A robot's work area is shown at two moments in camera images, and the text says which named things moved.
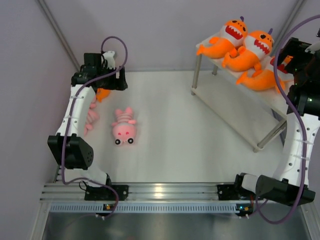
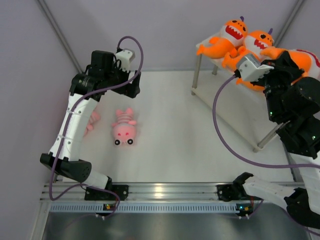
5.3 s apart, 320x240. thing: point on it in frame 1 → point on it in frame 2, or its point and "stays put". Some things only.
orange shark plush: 258,45 stays put
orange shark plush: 231,37 stays put
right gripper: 296,48 → 284,64
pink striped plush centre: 123,130 stays put
